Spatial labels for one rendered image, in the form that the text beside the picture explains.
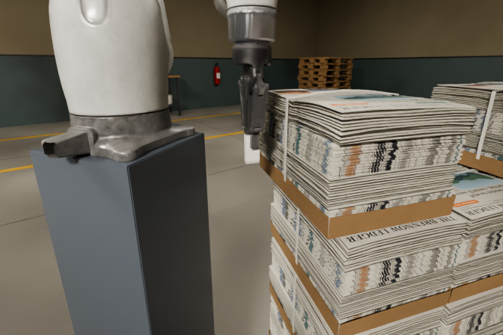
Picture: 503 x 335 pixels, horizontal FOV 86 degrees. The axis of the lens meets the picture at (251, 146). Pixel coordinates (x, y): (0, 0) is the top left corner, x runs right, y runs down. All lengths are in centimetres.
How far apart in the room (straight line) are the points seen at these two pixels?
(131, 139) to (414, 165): 49
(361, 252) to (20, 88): 662
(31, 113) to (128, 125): 642
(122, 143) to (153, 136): 5
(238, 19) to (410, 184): 43
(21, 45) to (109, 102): 637
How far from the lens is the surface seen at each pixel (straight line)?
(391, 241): 59
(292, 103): 60
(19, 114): 687
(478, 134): 102
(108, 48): 44
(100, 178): 44
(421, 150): 58
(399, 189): 57
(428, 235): 66
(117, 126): 45
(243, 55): 51
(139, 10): 46
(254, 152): 57
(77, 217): 52
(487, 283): 91
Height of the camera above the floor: 113
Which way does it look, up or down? 17 degrees down
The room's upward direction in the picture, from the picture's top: straight up
